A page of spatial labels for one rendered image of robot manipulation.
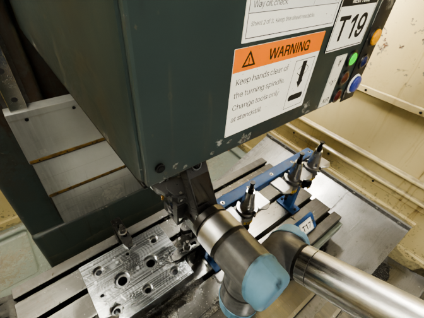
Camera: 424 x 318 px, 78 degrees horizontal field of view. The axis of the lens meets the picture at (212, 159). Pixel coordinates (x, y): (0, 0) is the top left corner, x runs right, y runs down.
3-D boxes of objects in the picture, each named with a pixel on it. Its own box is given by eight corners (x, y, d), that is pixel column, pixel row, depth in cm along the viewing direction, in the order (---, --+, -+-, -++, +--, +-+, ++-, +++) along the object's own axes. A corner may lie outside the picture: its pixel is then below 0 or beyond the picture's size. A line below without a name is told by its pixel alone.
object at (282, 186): (295, 190, 86) (296, 188, 85) (284, 197, 83) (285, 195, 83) (279, 177, 90) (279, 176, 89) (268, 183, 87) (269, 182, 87)
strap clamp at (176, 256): (205, 256, 99) (207, 233, 89) (175, 276, 92) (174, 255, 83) (200, 249, 101) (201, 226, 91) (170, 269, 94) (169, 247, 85)
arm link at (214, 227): (211, 241, 40) (249, 216, 44) (194, 220, 43) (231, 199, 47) (208, 264, 45) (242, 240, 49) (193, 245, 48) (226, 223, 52)
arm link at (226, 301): (274, 293, 54) (288, 268, 47) (237, 335, 48) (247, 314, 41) (245, 265, 58) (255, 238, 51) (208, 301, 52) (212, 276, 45)
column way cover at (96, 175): (166, 179, 128) (159, 79, 95) (62, 228, 104) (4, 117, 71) (161, 173, 131) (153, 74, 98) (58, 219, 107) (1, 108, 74)
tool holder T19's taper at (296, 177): (292, 170, 91) (298, 155, 86) (303, 178, 88) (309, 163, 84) (284, 175, 88) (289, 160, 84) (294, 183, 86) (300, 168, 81)
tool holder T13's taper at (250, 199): (247, 198, 79) (251, 183, 75) (257, 208, 77) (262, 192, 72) (236, 204, 77) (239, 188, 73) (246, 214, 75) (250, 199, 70)
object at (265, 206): (272, 205, 80) (273, 203, 80) (261, 213, 78) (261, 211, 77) (257, 191, 84) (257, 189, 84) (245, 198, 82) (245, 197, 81)
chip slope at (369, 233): (383, 256, 135) (412, 227, 118) (301, 357, 100) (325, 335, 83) (259, 162, 186) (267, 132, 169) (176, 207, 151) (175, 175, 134)
